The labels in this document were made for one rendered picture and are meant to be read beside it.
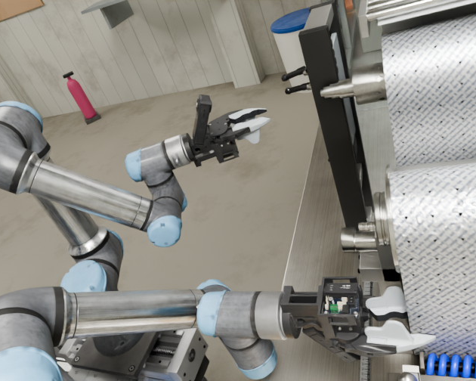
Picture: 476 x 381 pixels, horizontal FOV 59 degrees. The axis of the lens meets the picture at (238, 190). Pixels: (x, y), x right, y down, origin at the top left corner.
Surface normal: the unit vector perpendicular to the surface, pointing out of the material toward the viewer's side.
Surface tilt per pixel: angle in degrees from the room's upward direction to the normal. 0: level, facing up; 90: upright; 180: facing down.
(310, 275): 0
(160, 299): 47
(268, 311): 26
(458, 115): 92
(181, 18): 90
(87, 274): 8
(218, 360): 0
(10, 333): 33
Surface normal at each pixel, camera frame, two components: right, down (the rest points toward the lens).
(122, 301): 0.46, -0.69
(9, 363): 0.19, -0.91
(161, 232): 0.11, 0.55
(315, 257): -0.32, -0.77
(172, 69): -0.32, 0.63
